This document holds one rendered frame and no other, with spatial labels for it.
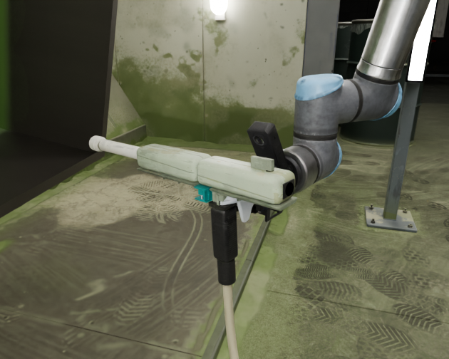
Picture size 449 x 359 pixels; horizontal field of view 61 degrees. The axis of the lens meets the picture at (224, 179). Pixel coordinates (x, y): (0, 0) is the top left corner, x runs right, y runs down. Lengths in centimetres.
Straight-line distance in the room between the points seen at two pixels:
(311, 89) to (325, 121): 7
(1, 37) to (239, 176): 84
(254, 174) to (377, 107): 42
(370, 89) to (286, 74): 167
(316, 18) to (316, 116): 173
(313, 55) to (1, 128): 179
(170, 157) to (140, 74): 221
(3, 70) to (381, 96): 95
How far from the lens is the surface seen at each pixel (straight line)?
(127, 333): 110
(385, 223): 179
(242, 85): 255
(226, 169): 54
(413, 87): 168
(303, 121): 78
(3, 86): 122
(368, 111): 85
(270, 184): 49
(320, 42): 247
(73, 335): 113
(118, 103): 276
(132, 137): 270
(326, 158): 79
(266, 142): 64
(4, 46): 120
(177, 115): 274
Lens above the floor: 77
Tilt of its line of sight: 21 degrees down
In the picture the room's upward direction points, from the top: straight up
